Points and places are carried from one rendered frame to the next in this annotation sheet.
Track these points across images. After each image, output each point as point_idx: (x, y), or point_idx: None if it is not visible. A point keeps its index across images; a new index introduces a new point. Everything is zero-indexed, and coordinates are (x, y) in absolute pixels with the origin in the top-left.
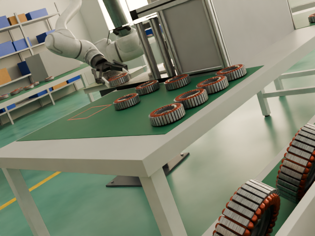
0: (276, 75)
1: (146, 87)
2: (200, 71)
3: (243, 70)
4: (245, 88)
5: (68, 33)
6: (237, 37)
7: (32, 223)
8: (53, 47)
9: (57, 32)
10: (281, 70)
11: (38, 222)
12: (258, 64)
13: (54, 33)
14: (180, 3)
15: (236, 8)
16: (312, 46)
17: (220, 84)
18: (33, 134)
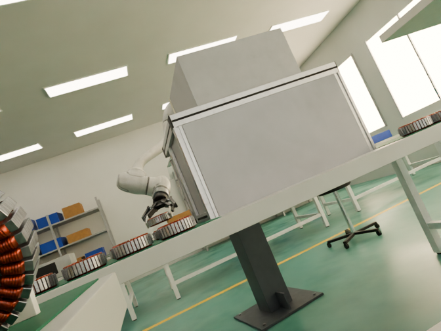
0: (224, 232)
1: (155, 232)
2: (201, 216)
3: (179, 226)
4: (136, 258)
5: (136, 171)
6: (233, 173)
7: None
8: (119, 186)
9: (126, 172)
10: (241, 224)
11: None
12: (230, 212)
13: (121, 173)
14: (170, 138)
15: (233, 136)
16: (336, 180)
17: (122, 247)
18: None
